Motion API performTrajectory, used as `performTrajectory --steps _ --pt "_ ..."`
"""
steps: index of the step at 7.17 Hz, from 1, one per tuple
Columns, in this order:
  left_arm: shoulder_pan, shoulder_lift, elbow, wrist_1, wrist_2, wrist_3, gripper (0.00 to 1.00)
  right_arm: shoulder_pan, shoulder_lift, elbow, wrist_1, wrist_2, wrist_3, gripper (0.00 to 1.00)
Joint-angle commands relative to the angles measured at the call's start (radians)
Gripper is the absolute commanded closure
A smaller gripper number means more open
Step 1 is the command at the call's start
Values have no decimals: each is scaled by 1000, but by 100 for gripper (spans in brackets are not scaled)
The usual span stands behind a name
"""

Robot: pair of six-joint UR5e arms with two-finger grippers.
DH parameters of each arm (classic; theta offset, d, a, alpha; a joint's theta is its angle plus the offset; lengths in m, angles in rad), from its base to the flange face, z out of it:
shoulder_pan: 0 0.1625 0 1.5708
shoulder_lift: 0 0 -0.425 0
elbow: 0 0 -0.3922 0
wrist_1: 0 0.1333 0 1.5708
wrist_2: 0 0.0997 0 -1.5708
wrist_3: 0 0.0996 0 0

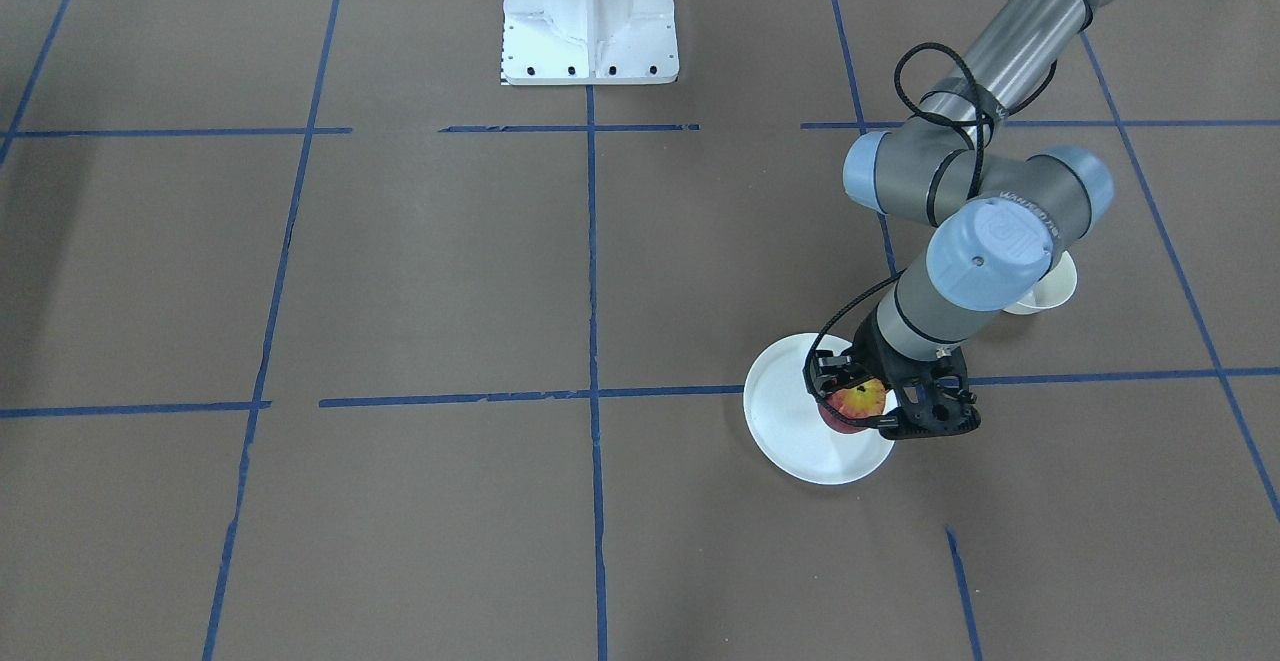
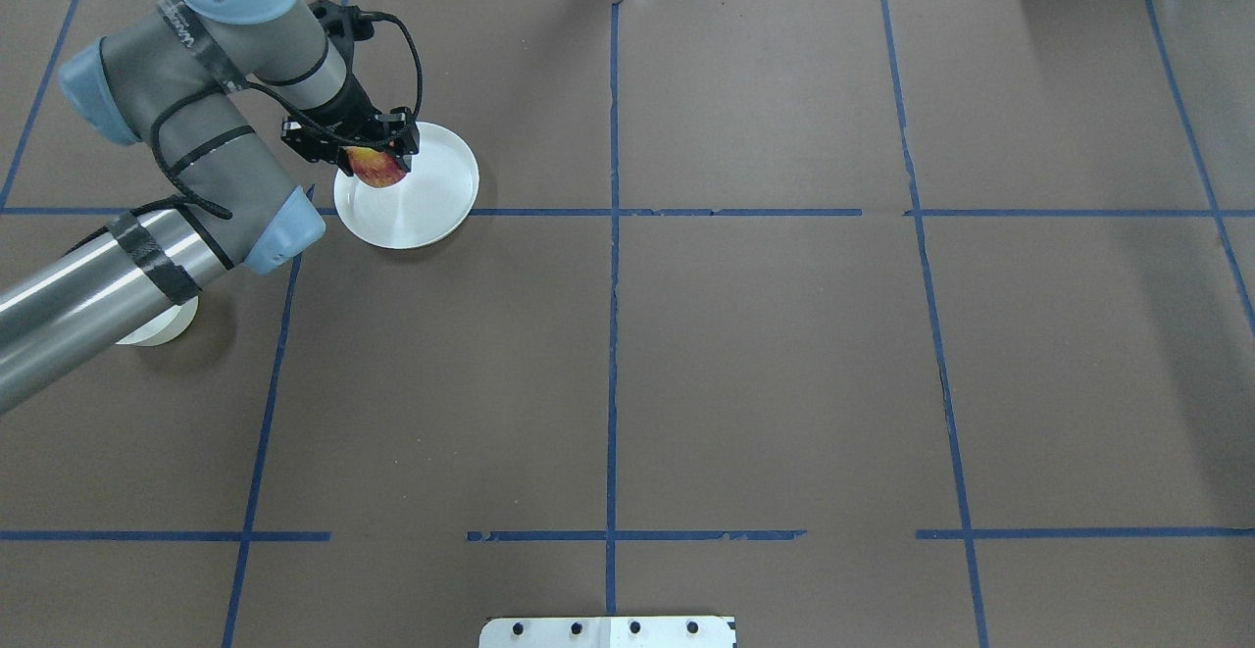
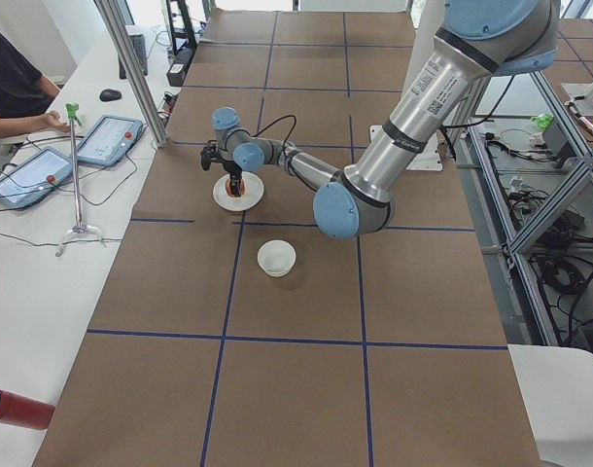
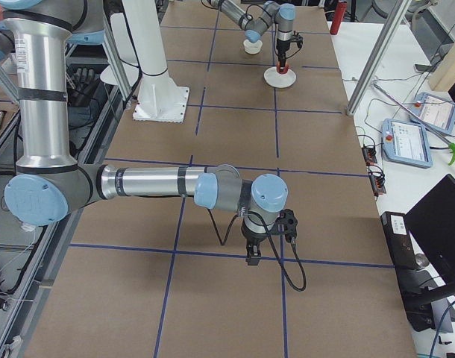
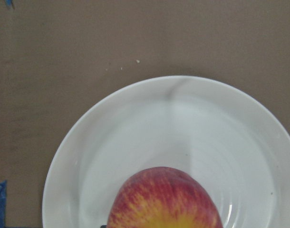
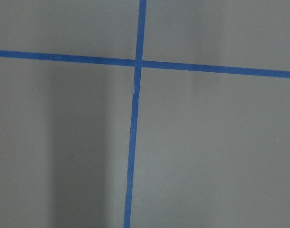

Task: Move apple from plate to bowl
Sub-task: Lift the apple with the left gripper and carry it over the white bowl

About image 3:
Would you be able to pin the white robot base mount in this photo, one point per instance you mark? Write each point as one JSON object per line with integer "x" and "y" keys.
{"x": 429, "y": 159}

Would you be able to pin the aluminium frame post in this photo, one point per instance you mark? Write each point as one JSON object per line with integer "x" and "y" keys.
{"x": 113, "y": 20}

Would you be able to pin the person's hand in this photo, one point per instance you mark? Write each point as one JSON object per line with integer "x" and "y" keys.
{"x": 52, "y": 120}

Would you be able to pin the white bowl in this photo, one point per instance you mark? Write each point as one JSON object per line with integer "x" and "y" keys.
{"x": 276, "y": 257}

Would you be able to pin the red yellow apple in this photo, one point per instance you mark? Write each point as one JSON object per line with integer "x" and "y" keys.
{"x": 226, "y": 187}

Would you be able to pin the white chair corner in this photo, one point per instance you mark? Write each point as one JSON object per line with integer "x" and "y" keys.
{"x": 556, "y": 384}

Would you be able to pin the black computer mouse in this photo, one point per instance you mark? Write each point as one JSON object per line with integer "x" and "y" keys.
{"x": 109, "y": 95}

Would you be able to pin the aluminium frame rail right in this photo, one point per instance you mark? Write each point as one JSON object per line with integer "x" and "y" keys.
{"x": 529, "y": 172}

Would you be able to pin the blue tablet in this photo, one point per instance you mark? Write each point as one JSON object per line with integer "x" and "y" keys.
{"x": 109, "y": 140}
{"x": 33, "y": 179}

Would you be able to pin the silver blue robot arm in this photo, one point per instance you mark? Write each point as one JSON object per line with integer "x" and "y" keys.
{"x": 476, "y": 40}

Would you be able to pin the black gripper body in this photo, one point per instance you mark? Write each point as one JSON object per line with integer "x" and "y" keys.
{"x": 232, "y": 172}

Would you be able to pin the silver stand with green clip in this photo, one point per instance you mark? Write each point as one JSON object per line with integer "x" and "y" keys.
{"x": 80, "y": 227}

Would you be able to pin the person in black shirt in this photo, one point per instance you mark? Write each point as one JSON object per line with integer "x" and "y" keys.
{"x": 25, "y": 93}

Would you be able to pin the black keyboard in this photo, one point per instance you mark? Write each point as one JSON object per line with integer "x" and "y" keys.
{"x": 138, "y": 44}

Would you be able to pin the blue tablet near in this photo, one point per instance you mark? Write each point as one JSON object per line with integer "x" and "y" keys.
{"x": 33, "y": 179}

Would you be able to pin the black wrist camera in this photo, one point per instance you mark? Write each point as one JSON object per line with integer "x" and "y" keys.
{"x": 210, "y": 154}

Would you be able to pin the white round plate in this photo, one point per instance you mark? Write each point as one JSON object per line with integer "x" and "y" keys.
{"x": 253, "y": 192}

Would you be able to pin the black box on table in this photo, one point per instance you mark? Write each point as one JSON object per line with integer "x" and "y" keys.
{"x": 179, "y": 68}

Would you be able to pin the blue tablet far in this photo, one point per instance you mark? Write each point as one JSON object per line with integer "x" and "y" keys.
{"x": 109, "y": 140}

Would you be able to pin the red cylinder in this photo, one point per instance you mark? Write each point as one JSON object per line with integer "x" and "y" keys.
{"x": 24, "y": 412}

